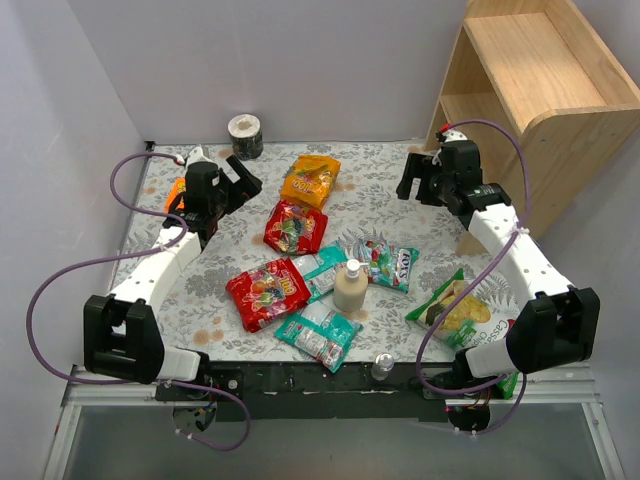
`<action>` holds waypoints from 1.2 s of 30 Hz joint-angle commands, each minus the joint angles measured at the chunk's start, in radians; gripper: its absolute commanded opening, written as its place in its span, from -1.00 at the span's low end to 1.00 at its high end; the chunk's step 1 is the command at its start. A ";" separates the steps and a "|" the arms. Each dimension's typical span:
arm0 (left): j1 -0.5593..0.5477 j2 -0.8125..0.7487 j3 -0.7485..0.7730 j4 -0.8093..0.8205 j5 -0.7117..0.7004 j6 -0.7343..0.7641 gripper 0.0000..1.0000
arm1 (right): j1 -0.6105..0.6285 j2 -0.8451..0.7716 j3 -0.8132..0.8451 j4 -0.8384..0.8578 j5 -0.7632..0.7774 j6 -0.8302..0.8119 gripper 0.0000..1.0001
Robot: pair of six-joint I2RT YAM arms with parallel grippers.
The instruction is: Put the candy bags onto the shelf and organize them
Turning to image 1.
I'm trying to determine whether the orange candy bag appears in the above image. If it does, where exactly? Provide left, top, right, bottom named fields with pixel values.
left=280, top=155, right=341, bottom=211

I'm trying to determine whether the orange snack box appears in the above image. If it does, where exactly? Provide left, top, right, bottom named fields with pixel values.
left=164, top=178, right=186, bottom=213

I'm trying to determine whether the purple cable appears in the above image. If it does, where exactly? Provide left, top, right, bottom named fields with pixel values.
left=415, top=119, right=532, bottom=435
left=25, top=152, right=251, bottom=452

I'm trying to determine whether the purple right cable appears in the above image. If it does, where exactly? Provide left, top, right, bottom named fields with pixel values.
left=415, top=119, right=532, bottom=435

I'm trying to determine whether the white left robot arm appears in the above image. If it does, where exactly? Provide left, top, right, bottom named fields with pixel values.
left=83, top=146, right=262, bottom=384

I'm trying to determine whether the beige pump soap bottle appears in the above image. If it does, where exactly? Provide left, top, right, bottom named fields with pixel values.
left=333, top=259, right=369, bottom=312

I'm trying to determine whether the Fox's candy bag front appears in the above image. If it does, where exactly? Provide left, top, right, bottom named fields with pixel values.
left=357, top=240, right=420, bottom=293

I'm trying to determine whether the red candy bag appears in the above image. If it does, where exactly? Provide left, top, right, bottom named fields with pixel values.
left=225, top=258, right=311, bottom=333
left=263, top=200, right=328, bottom=255

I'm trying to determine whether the wooden shelf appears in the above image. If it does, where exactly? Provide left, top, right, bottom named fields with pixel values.
left=431, top=1, right=639, bottom=237

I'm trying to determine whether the clear small bottle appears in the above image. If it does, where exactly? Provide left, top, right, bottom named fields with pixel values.
left=370, top=352, right=395, bottom=381

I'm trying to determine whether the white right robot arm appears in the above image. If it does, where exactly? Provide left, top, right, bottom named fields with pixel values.
left=396, top=123, right=600, bottom=397

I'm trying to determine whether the floral table mat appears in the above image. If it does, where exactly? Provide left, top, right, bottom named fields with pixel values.
left=94, top=140, right=556, bottom=364

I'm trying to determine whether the tape roll dark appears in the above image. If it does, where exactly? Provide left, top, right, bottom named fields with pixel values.
left=227, top=114, right=263, bottom=160

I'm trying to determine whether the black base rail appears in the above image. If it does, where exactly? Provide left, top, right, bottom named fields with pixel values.
left=155, top=361, right=505, bottom=431

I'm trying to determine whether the green cassava chips bag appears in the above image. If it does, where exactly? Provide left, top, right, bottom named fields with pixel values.
left=405, top=269, right=515, bottom=390

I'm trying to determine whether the teal Fox's bag back side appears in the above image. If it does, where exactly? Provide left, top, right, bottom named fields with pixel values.
left=293, top=241, right=348, bottom=303

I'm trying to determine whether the teal candy bag near edge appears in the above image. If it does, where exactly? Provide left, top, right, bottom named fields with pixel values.
left=274, top=301, right=363, bottom=373

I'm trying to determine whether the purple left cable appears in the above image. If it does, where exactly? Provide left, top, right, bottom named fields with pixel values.
left=25, top=152, right=251, bottom=452

